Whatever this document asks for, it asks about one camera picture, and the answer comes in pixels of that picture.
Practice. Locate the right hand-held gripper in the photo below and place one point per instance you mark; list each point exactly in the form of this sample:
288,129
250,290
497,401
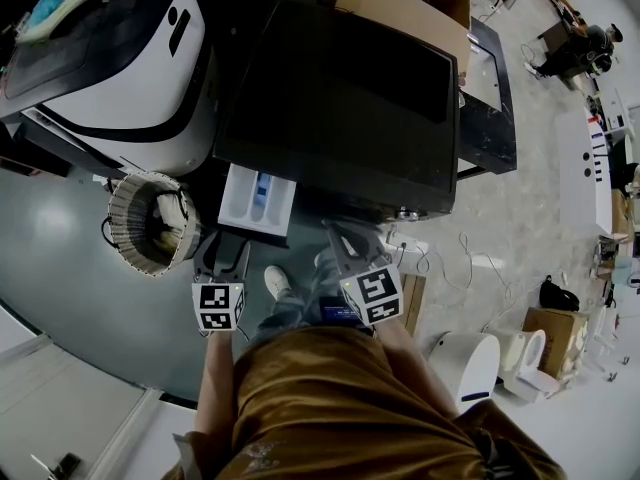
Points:
372,293

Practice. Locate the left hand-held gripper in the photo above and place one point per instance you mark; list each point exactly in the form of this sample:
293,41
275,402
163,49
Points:
217,303

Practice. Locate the white detergent drawer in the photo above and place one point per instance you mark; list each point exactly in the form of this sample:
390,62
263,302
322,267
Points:
252,200

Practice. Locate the person's left forearm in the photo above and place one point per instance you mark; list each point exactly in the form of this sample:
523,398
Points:
215,383

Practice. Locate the person's right forearm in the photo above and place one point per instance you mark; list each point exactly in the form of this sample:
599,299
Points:
410,363

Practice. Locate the white power strip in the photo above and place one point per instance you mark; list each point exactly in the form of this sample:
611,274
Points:
400,240

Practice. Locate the person's white shoe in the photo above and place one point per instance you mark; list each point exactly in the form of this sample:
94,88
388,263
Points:
277,280

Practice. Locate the dark blue waist device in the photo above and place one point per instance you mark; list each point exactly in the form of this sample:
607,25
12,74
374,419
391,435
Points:
340,312

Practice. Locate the woven laundry basket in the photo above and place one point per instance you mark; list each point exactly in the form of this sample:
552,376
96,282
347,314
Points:
150,223

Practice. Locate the flat cardboard sheet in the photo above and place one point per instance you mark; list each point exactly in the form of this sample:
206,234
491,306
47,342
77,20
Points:
414,303

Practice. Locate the person's jeans legs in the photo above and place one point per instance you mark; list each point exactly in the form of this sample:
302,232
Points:
295,308

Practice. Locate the black front-load washing machine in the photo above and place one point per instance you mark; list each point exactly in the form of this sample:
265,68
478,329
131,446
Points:
340,103

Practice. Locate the person's brown shirt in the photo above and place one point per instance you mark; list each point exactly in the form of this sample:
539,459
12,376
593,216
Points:
350,408

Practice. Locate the white cylindrical appliance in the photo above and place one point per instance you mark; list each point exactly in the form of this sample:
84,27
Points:
467,368

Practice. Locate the black marble table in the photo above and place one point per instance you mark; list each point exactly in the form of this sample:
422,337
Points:
490,108

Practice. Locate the black bag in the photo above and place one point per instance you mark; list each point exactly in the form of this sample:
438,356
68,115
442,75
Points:
557,295

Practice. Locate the white toilet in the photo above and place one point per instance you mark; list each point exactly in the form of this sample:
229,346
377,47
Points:
532,363

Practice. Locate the white top-load washing machine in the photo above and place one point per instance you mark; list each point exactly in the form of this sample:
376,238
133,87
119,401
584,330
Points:
110,68

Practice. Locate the open cardboard box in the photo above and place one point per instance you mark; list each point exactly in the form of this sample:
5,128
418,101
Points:
405,13

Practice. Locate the white counter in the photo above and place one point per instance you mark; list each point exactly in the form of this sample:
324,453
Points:
585,168

